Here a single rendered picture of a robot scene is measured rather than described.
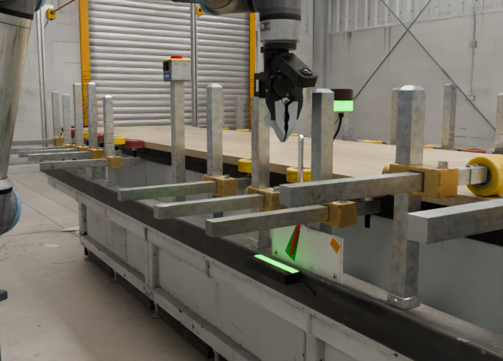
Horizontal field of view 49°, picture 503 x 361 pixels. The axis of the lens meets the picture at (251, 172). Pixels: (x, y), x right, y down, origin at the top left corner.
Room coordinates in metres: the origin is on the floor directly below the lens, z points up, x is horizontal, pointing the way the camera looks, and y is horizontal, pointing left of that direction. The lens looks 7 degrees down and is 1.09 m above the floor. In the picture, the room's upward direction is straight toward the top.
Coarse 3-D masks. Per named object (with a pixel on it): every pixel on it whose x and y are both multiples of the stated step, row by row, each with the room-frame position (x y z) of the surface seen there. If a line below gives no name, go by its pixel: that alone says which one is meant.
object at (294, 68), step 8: (280, 56) 1.18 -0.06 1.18; (288, 56) 1.19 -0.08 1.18; (296, 56) 1.20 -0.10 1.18; (280, 64) 1.18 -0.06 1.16; (288, 64) 1.16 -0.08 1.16; (296, 64) 1.16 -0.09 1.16; (304, 64) 1.17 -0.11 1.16; (288, 72) 1.15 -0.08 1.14; (296, 72) 1.13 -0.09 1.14; (304, 72) 1.13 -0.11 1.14; (312, 72) 1.15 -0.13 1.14; (296, 80) 1.13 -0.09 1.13; (304, 80) 1.12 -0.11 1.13; (312, 80) 1.13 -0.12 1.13
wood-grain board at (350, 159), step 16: (128, 128) 3.67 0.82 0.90; (144, 128) 3.67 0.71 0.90; (160, 128) 3.67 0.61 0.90; (192, 128) 3.67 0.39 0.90; (144, 144) 2.51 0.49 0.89; (160, 144) 2.36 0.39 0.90; (192, 144) 2.35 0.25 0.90; (224, 144) 2.35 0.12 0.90; (240, 144) 2.35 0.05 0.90; (272, 144) 2.35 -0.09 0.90; (288, 144) 2.35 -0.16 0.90; (304, 144) 2.35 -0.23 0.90; (336, 144) 2.35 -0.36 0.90; (352, 144) 2.35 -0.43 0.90; (368, 144) 2.35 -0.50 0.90; (224, 160) 1.89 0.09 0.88; (272, 160) 1.70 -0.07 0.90; (288, 160) 1.70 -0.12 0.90; (304, 160) 1.70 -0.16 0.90; (336, 160) 1.70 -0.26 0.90; (352, 160) 1.70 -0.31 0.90; (368, 160) 1.70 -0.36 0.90; (384, 160) 1.70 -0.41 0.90; (432, 160) 1.70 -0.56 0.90; (448, 160) 1.70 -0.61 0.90; (464, 160) 1.70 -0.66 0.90; (336, 176) 1.39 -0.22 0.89; (352, 176) 1.35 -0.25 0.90; (464, 192) 1.10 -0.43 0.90
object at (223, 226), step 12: (360, 204) 1.21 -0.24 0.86; (372, 204) 1.23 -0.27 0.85; (228, 216) 1.06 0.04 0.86; (240, 216) 1.06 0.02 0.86; (252, 216) 1.06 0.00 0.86; (264, 216) 1.07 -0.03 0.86; (276, 216) 1.09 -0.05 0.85; (288, 216) 1.10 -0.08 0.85; (300, 216) 1.12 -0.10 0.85; (312, 216) 1.14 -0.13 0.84; (324, 216) 1.15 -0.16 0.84; (216, 228) 1.01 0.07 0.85; (228, 228) 1.03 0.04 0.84; (240, 228) 1.04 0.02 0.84; (252, 228) 1.06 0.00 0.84; (264, 228) 1.07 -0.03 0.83
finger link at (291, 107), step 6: (288, 102) 1.22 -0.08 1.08; (294, 102) 1.21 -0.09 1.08; (288, 108) 1.20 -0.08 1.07; (294, 108) 1.21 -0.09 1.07; (288, 114) 1.21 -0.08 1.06; (294, 114) 1.21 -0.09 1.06; (288, 120) 1.20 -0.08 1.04; (294, 120) 1.21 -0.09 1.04; (288, 126) 1.20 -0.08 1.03; (294, 126) 1.22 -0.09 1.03; (288, 132) 1.20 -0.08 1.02
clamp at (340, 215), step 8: (336, 208) 1.14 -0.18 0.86; (344, 208) 1.14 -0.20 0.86; (352, 208) 1.15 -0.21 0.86; (336, 216) 1.14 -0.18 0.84; (344, 216) 1.14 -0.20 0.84; (352, 216) 1.15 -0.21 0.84; (328, 224) 1.16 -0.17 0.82; (336, 224) 1.14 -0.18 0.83; (344, 224) 1.14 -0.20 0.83; (352, 224) 1.15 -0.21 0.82
